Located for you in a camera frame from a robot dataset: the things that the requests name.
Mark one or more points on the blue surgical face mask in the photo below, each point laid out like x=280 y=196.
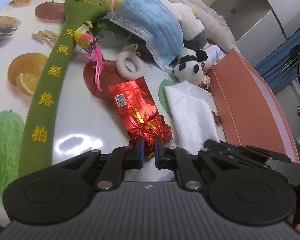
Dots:
x=154 y=23

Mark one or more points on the small panda plush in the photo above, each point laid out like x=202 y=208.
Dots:
x=190 y=66

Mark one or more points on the blue curtain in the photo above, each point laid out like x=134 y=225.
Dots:
x=273 y=70

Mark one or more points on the red foil tea packet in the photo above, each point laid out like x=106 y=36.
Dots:
x=139 y=114

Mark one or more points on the red brown snack packet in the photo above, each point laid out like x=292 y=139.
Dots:
x=205 y=83

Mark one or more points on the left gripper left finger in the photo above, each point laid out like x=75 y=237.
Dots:
x=119 y=161

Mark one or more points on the grey white penguin plush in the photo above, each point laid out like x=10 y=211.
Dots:
x=194 y=33

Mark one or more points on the orange cardboard box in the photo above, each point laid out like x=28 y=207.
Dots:
x=249 y=111

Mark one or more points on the grey duvet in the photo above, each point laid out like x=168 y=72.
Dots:
x=217 y=30

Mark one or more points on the white spray bottle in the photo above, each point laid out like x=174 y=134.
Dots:
x=213 y=53

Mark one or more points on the white wardrobe cabinet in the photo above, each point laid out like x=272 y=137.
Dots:
x=260 y=25

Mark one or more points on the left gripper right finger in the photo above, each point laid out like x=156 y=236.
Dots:
x=183 y=165

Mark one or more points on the colourful feathered bird toy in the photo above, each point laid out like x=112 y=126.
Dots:
x=87 y=41

